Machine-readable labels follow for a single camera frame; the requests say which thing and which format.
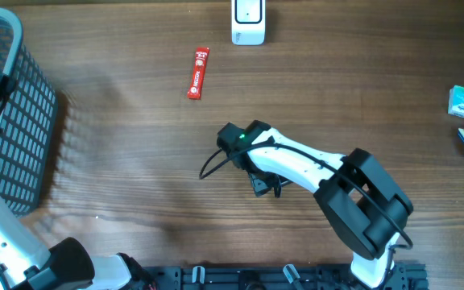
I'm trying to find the red coffee stick sachet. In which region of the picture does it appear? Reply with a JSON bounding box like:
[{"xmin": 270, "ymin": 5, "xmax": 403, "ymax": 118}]
[{"xmin": 187, "ymin": 47, "xmax": 209, "ymax": 100}]

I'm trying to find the white barcode scanner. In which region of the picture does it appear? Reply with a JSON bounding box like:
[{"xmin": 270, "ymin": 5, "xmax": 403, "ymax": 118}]
[{"xmin": 230, "ymin": 0, "xmax": 266, "ymax": 46}]

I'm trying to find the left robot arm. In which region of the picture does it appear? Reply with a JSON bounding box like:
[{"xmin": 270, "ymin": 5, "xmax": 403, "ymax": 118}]
[{"xmin": 0, "ymin": 62, "xmax": 159, "ymax": 289}]

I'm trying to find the grey plastic shopping basket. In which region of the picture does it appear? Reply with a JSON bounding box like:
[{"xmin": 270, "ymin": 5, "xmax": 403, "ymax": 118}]
[{"xmin": 0, "ymin": 8, "xmax": 58, "ymax": 218}]

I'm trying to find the teal white small box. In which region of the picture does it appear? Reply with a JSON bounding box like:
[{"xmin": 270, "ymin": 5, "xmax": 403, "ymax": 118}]
[{"xmin": 448, "ymin": 85, "xmax": 464, "ymax": 118}]

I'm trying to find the right black cable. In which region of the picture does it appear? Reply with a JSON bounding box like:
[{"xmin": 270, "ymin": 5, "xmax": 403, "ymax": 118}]
[{"xmin": 198, "ymin": 143, "xmax": 414, "ymax": 283}]

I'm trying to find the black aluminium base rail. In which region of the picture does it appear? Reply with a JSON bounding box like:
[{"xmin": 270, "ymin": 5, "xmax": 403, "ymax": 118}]
[{"xmin": 146, "ymin": 263, "xmax": 429, "ymax": 290}]

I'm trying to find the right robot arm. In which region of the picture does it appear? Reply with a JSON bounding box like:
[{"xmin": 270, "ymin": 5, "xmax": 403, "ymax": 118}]
[{"xmin": 217, "ymin": 120, "xmax": 413, "ymax": 289}]

